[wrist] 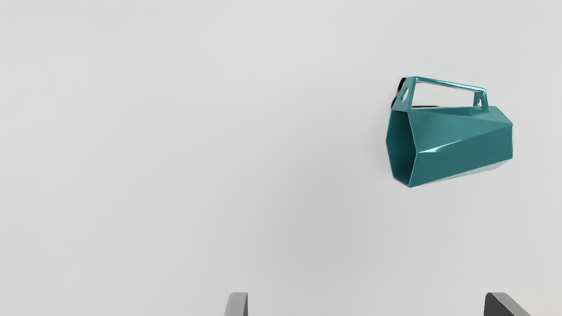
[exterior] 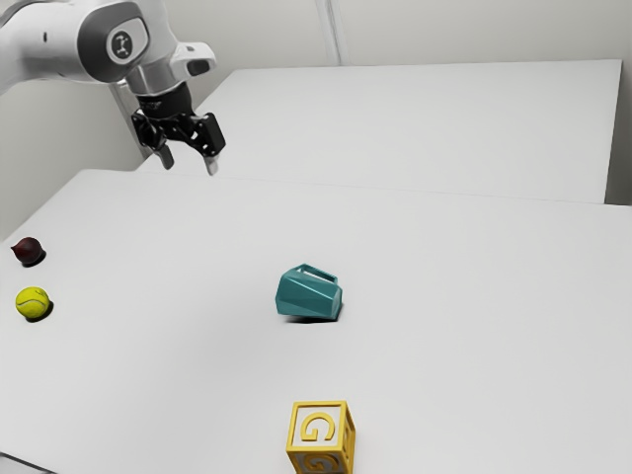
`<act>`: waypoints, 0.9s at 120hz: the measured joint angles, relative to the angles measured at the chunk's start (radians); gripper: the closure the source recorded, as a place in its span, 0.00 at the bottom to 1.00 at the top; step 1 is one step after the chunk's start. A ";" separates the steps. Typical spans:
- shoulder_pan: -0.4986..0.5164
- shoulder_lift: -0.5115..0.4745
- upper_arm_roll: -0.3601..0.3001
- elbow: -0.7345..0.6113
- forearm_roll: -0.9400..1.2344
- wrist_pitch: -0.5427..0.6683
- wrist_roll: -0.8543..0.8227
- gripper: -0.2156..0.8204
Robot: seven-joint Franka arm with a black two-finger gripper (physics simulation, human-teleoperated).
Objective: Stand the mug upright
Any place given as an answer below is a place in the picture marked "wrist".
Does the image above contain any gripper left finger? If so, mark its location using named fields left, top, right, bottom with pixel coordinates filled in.
left=224, top=292, right=249, bottom=316

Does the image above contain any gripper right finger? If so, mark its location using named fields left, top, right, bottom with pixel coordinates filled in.
left=484, top=292, right=531, bottom=316

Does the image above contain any teal faceted mug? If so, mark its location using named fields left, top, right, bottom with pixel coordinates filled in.
left=385, top=76, right=514, bottom=188

